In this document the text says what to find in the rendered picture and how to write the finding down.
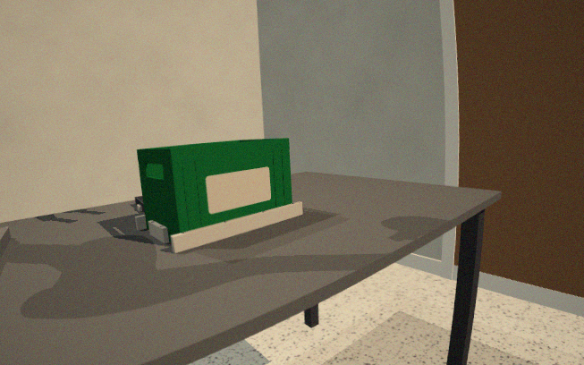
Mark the green crate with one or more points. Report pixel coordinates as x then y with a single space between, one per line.
215 182

